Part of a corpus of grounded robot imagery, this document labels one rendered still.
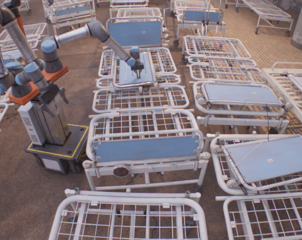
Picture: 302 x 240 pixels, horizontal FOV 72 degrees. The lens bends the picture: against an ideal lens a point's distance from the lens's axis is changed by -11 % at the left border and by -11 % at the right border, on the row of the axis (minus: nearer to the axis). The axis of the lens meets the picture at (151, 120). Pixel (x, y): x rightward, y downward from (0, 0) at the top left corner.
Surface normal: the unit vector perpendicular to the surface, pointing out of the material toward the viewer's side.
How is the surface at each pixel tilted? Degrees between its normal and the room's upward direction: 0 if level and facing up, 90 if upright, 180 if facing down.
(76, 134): 0
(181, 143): 90
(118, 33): 90
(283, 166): 5
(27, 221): 0
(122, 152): 90
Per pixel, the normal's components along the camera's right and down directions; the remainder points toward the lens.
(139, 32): 0.10, 0.65
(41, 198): 0.00, -0.76
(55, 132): -0.18, 0.64
